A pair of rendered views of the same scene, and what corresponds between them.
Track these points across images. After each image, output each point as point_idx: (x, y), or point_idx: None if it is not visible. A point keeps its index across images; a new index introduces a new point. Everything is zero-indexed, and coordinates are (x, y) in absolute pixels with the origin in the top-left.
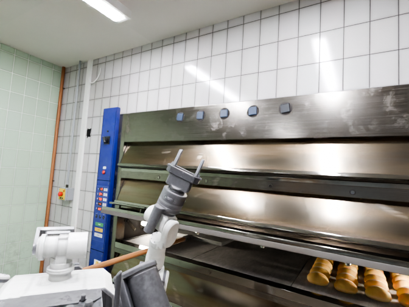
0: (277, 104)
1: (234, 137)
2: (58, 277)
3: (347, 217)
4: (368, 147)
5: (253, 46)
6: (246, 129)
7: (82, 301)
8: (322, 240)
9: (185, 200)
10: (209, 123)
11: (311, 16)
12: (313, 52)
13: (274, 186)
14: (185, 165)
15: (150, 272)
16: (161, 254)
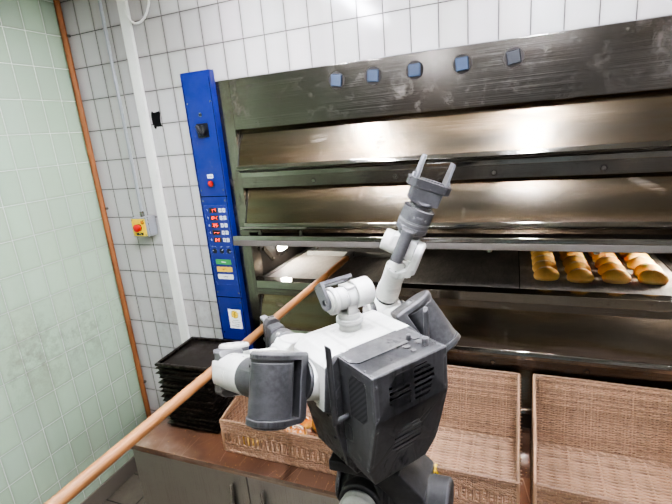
0: (500, 51)
1: (435, 107)
2: (355, 327)
3: (595, 199)
4: (626, 105)
5: None
6: (453, 93)
7: (409, 340)
8: (564, 231)
9: (365, 208)
10: (389, 88)
11: None
12: None
13: (500, 171)
14: (361, 159)
15: (432, 303)
16: (401, 284)
